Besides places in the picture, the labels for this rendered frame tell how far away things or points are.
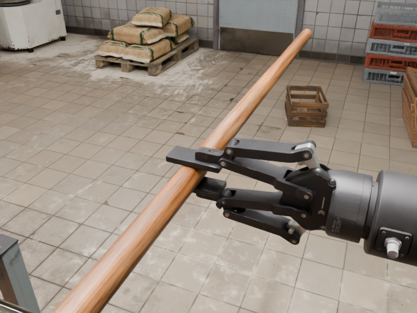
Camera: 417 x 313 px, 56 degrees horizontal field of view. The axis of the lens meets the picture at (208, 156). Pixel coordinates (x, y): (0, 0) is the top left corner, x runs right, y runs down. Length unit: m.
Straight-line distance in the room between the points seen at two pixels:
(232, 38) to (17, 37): 2.74
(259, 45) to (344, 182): 4.89
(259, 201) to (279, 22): 4.75
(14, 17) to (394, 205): 5.49
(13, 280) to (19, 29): 5.03
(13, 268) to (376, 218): 0.65
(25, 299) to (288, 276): 1.37
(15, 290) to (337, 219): 0.64
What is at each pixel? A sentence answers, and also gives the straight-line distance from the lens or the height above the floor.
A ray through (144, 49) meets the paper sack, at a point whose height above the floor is 0.27.
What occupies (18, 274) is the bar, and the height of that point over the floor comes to 0.88.
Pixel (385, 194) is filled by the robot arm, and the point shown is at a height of 1.23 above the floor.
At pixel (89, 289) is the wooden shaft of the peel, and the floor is 1.21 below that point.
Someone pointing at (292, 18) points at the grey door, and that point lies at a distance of 5.13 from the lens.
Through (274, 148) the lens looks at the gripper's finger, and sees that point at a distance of 0.44.
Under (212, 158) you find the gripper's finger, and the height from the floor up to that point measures 1.22.
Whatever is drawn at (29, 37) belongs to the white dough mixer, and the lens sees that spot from 5.78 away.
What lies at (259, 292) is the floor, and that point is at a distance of 1.93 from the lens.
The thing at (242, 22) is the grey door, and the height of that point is 0.37.
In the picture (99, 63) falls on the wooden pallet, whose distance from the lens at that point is 4.86.
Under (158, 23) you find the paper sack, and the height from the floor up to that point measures 0.50.
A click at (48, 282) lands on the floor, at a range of 2.09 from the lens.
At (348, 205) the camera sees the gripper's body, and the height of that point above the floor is 1.21.
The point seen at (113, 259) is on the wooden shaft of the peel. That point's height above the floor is 1.21.
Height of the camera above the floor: 1.46
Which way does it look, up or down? 31 degrees down
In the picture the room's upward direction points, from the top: straight up
